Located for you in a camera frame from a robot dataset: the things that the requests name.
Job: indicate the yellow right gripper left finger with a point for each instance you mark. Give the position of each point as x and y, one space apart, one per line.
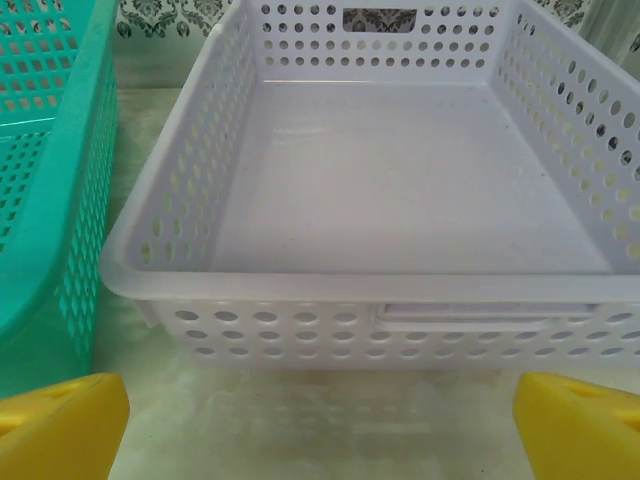
60 430

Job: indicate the lavender perforated plastic basket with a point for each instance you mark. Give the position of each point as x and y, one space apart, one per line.
400 200

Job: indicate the teal perforated plastic basket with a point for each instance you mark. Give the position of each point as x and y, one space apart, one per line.
75 150

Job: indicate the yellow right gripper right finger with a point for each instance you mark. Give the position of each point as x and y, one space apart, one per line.
580 435

